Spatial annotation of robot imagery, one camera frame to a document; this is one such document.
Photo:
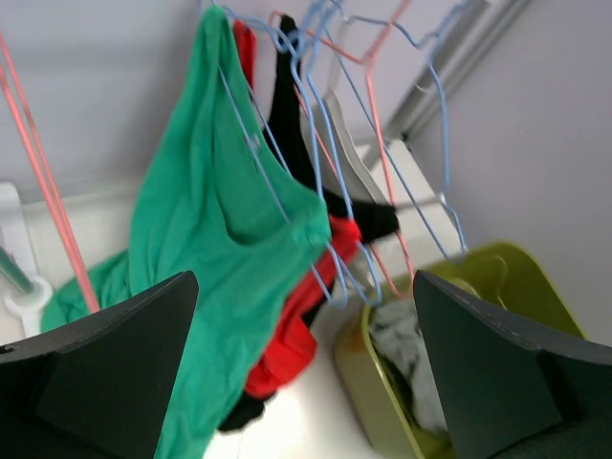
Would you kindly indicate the metal clothes rack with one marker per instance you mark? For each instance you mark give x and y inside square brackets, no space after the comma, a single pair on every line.
[24,293]

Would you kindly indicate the olive green plastic basket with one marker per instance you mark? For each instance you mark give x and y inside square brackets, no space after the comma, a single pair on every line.
[501,273]

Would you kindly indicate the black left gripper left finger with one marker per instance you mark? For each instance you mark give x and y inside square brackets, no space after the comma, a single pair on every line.
[98,387]

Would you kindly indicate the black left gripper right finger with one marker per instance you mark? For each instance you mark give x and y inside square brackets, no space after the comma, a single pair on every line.
[509,386]

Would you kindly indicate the green tank top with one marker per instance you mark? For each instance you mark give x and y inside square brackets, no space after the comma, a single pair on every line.
[215,201]

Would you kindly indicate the black tank top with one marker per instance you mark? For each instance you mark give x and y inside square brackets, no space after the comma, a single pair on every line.
[374,221]

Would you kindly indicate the red tank top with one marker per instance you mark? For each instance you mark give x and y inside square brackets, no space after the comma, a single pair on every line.
[292,347]

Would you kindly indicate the white tank top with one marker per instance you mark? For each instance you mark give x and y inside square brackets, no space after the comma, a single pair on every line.
[358,178]

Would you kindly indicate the grey tank top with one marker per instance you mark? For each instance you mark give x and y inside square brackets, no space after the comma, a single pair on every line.
[397,335]

